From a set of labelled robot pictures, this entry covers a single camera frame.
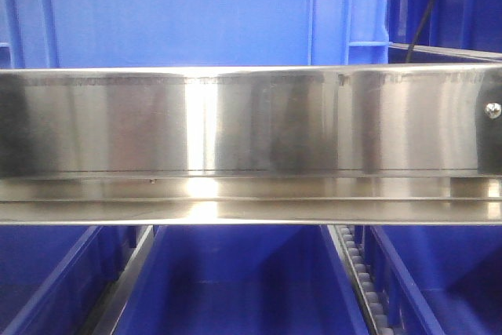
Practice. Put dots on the large light blue bin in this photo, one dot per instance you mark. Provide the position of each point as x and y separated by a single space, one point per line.
154 33

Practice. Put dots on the white roller conveyor track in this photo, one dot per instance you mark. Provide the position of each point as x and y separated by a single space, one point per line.
362 283

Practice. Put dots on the blue lower middle bin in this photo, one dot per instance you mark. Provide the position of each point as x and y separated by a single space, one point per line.
242 279

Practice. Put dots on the blue lower right bin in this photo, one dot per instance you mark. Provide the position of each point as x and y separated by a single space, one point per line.
435 279

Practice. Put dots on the blue lower left bin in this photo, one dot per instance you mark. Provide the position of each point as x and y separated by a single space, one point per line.
52 276

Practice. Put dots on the dark blue upper right bin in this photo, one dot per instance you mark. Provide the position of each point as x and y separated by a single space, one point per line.
459 24

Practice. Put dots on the stainless steel shelf rail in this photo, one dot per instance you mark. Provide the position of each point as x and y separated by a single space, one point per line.
363 144

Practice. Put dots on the steel divider rail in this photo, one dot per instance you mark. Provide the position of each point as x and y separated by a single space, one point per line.
105 315

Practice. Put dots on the silver rail bolt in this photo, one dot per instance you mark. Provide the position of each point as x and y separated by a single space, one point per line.
493 110

